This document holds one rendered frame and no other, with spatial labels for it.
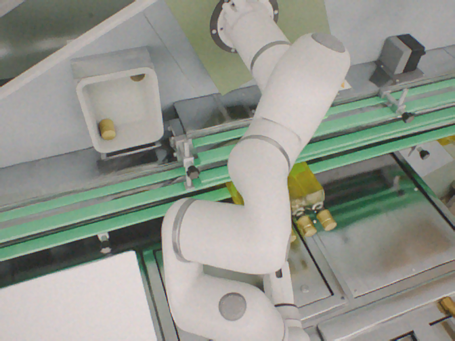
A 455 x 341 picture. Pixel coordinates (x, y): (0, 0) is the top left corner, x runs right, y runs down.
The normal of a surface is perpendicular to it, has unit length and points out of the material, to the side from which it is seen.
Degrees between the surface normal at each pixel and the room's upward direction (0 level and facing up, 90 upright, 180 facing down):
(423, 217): 90
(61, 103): 0
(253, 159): 98
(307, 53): 94
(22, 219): 90
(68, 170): 90
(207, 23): 2
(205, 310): 77
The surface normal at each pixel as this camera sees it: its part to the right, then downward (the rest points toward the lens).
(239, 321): -0.15, -0.20
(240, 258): -0.40, 0.43
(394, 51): -0.94, 0.25
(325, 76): 0.44, -0.51
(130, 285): 0.04, -0.64
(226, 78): 0.33, 0.75
